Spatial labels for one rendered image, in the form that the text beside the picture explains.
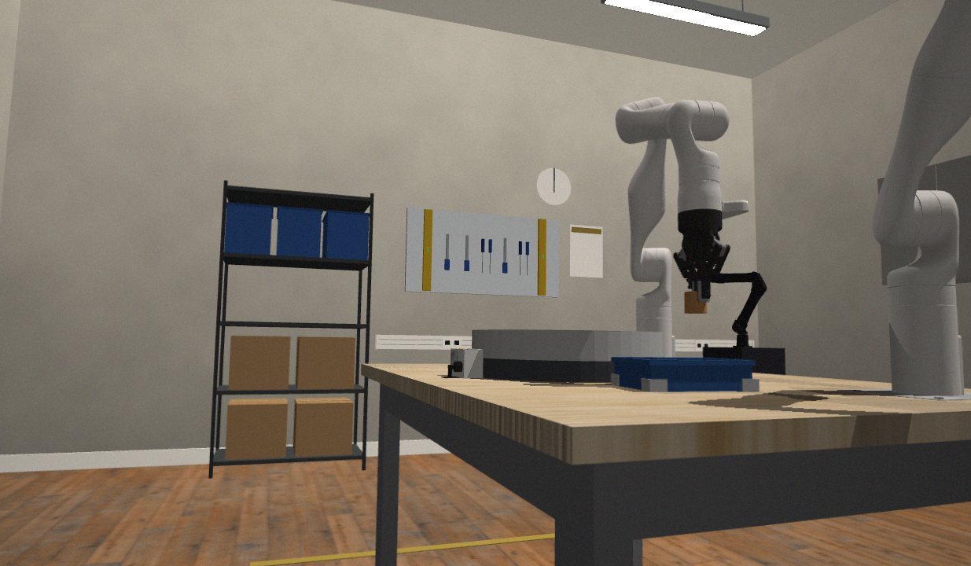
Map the blue open crate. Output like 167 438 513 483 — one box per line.
611 357 756 391

